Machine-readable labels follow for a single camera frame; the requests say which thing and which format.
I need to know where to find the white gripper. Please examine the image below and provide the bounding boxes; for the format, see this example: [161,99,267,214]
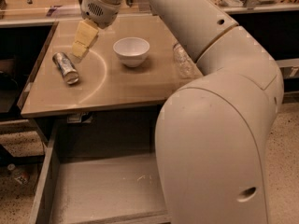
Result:
[72,0,121,58]

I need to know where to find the silver redbull can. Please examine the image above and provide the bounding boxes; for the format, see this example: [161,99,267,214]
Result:
[52,52,78,85]

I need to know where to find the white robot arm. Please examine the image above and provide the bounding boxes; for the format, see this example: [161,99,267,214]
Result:
[79,0,284,224]

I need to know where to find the open grey wooden drawer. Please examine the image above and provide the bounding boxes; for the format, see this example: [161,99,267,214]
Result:
[29,120,170,224]

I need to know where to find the white ceramic bowl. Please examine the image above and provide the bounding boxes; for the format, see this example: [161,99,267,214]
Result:
[113,37,150,67]

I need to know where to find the grey cabinet with tabletop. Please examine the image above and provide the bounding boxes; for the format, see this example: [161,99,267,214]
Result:
[19,15,202,119]

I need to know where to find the clear plastic bottle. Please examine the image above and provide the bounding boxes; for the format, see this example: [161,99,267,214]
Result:
[173,42,201,78]

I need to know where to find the white tag on floor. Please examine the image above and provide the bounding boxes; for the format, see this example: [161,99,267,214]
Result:
[14,172,29,185]

